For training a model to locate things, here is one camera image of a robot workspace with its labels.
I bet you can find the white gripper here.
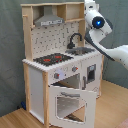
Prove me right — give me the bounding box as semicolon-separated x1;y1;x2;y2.
84;0;97;13

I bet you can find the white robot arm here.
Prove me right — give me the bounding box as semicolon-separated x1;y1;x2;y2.
84;0;128;70

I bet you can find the wooden toy kitchen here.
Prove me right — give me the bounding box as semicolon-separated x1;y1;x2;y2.
22;2;102;127

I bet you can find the black toy faucet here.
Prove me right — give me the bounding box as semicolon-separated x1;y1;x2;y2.
67;32;83;50

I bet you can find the grey range hood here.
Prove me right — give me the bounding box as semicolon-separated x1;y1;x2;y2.
35;6;64;27

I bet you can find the grey toy sink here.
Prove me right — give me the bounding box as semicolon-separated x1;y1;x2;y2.
65;47;95;55

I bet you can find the black toy stovetop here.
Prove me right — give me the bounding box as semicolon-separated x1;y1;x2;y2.
34;53;71;66

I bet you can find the white dishwasher door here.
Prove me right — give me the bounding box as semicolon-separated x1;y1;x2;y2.
82;55;102;94

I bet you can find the white oven door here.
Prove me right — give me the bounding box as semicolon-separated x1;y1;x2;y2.
49;86;97;128

